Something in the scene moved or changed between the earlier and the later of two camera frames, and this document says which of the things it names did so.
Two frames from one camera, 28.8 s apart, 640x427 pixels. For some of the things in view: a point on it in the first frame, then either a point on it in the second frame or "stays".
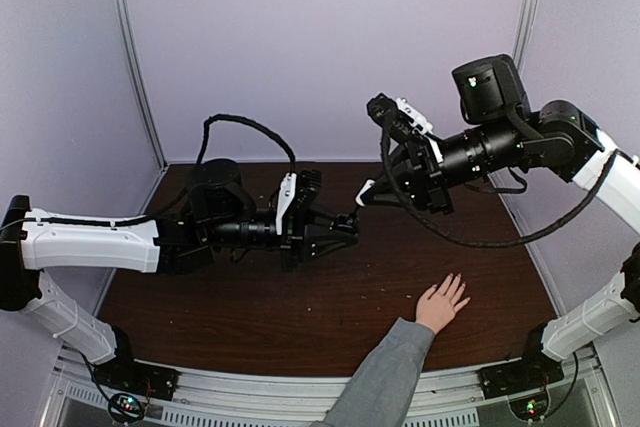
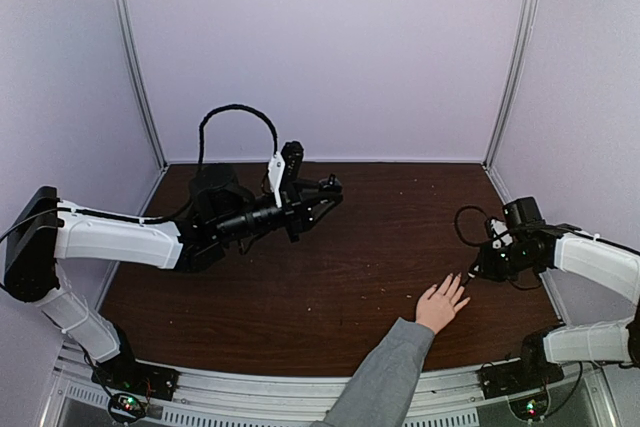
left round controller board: (126, 408) stays
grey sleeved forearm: (382, 393) stays
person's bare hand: (437, 311) stays
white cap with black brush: (365, 194) -> (469, 275)
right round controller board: (532, 407) stays
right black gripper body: (431, 179) -> (498, 268)
